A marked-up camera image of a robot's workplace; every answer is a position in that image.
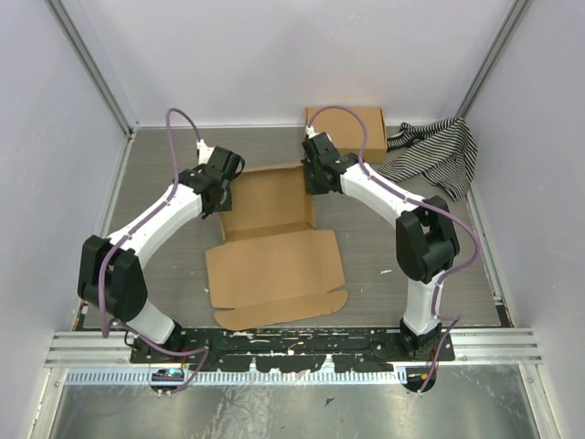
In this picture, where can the brown cardboard box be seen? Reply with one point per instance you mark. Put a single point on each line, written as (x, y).
(347, 134)
(274, 265)

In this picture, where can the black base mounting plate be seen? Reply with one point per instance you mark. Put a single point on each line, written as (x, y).
(358, 349)

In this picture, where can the right aluminium corner post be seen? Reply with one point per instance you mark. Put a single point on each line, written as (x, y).
(503, 36)

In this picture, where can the aluminium corner post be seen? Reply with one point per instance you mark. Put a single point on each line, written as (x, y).
(88, 62)
(503, 36)

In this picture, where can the striped black white cloth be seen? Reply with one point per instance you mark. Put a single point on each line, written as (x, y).
(444, 153)

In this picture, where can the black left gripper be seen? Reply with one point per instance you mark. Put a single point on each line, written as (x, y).
(225, 207)

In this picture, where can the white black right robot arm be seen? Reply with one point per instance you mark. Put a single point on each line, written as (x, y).
(426, 241)

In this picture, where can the folded brown cardboard box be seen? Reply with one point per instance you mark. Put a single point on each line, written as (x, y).
(347, 134)

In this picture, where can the aluminium front frame rail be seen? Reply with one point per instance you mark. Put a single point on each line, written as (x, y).
(472, 345)

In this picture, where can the left aluminium corner post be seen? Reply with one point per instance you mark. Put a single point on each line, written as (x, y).
(88, 62)

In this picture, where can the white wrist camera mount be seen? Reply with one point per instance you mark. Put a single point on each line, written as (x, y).
(204, 152)
(309, 131)

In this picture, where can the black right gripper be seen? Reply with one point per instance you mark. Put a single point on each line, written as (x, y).
(312, 187)

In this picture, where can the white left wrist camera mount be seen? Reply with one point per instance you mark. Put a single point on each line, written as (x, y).
(204, 152)

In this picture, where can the slotted grey cable duct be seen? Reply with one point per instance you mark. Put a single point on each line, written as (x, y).
(174, 377)

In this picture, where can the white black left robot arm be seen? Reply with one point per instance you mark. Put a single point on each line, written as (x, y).
(111, 275)

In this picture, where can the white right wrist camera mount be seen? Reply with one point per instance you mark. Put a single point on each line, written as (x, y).
(309, 131)

